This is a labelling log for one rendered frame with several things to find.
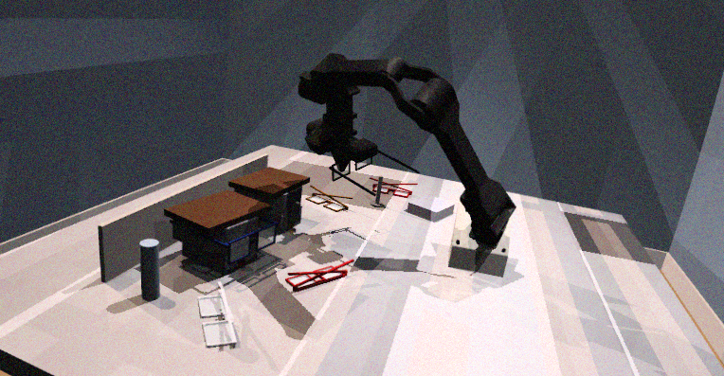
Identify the grey flat panel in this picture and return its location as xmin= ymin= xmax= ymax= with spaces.
xmin=98 ymin=154 xmax=269 ymax=282

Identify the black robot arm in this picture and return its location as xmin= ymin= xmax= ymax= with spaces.
xmin=298 ymin=53 xmax=516 ymax=248

